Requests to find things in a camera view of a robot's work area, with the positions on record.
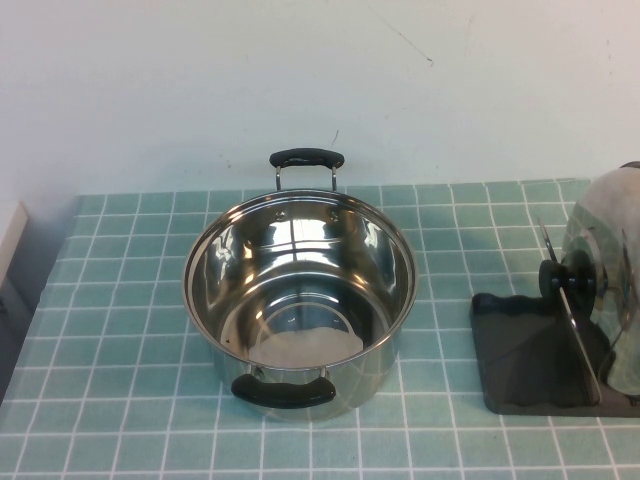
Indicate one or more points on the steel pot lid black knob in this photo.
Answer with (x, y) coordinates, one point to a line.
(600, 210)

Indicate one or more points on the teal grid tablecloth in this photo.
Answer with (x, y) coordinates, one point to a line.
(100, 350)

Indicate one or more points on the white block beside table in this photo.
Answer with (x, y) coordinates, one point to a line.
(10, 240)

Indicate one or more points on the dark grey lid rack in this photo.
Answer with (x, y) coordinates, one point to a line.
(510, 350)

